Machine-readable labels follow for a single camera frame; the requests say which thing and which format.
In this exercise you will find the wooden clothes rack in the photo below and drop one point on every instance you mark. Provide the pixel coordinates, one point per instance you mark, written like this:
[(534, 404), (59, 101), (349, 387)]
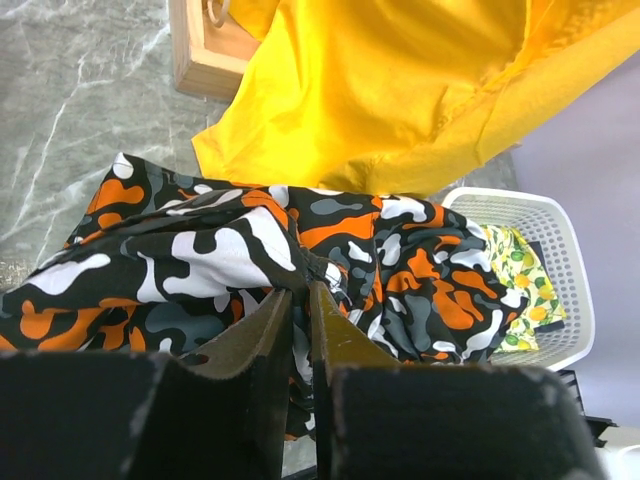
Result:
[(210, 50)]

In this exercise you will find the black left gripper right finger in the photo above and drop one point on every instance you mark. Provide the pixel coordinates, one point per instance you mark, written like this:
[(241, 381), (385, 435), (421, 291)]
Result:
[(377, 418)]

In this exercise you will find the lemon print cloth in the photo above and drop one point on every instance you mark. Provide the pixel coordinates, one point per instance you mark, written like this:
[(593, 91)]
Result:
[(519, 265)]

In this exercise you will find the orange camouflage shorts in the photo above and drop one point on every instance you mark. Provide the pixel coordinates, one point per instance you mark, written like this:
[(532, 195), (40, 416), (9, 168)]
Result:
[(166, 262)]

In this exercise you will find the yellow shorts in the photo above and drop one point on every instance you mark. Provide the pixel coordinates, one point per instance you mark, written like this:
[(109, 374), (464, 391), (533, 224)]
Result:
[(404, 96)]

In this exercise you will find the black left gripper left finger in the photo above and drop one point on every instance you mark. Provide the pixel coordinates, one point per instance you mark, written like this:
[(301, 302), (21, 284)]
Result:
[(217, 413)]

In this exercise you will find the white plastic basket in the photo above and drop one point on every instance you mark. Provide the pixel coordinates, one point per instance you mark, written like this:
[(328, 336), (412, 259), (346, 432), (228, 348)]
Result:
[(540, 219)]

